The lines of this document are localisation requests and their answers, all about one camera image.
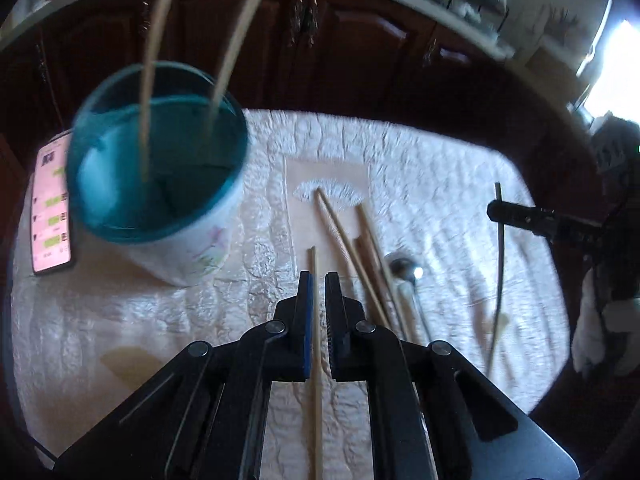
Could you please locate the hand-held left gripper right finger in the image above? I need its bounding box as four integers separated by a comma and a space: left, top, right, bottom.
324, 271, 581, 480

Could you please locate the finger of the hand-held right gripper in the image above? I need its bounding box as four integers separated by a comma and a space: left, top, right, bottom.
486, 199, 556, 243

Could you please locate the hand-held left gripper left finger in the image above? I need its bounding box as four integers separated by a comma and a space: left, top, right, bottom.
52, 270, 316, 480

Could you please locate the wooden chopstick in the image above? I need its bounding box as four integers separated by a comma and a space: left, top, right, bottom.
352, 237, 401, 328
486, 182, 507, 377
356, 205, 420, 343
314, 187, 393, 331
139, 0, 182, 183
202, 0, 283, 131

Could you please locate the metal spoon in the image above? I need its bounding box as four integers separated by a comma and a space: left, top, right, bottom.
384, 252, 436, 348

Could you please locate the teal and white utensil holder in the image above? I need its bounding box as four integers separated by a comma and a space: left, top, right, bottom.
67, 60, 249, 288

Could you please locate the person's right hand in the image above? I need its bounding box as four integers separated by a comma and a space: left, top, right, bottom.
571, 270, 640, 378

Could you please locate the white quilted tablecloth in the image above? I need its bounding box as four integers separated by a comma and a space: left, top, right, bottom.
10, 107, 568, 480

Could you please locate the bright window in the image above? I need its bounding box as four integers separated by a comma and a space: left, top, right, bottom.
582, 17, 640, 128

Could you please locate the black smartphone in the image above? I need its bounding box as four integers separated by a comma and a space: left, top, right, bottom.
31, 129, 77, 276

